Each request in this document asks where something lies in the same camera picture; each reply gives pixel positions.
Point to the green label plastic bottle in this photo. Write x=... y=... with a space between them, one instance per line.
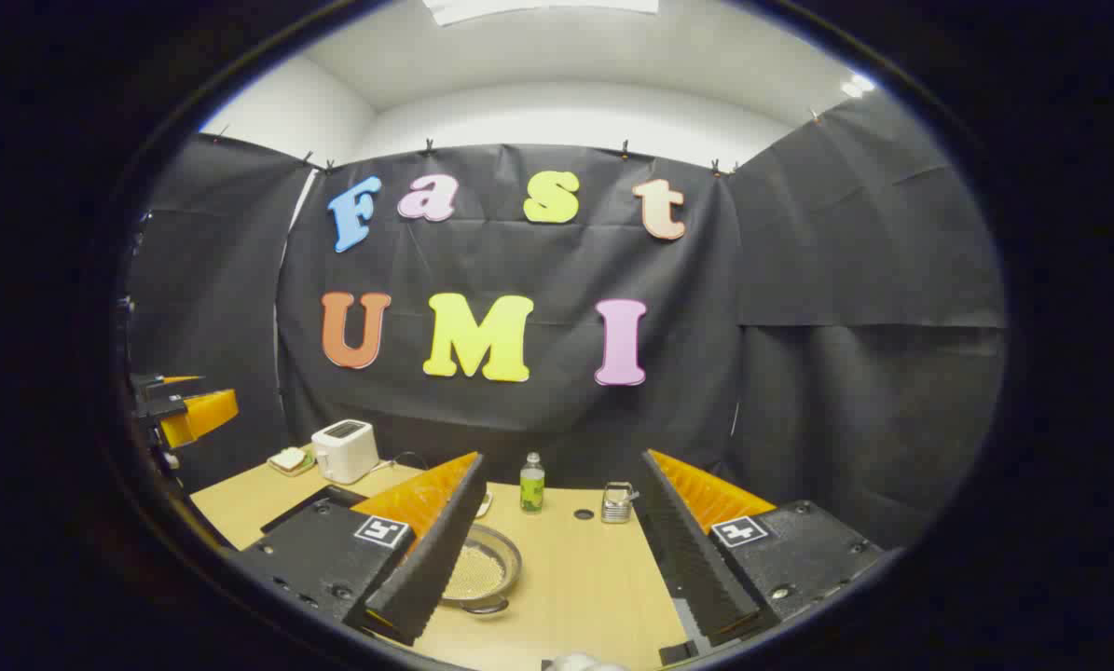
x=531 y=489

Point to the pile of pale beans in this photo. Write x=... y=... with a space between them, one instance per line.
x=473 y=573

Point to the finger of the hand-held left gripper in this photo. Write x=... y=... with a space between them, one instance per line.
x=151 y=382
x=170 y=407

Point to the small ceiling light panel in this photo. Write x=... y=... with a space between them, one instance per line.
x=857 y=86

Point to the large ceiling light panel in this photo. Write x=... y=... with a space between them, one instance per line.
x=538 y=7

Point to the white divided bean tray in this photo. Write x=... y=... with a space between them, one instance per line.
x=485 y=505

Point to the sandwich on green plate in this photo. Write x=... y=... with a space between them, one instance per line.
x=289 y=459

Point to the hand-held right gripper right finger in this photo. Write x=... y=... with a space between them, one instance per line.
x=687 y=550

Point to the stainless steel pot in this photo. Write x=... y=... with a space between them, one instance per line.
x=496 y=550

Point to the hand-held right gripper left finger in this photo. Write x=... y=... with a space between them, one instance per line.
x=435 y=559

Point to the white toaster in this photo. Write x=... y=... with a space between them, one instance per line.
x=344 y=452

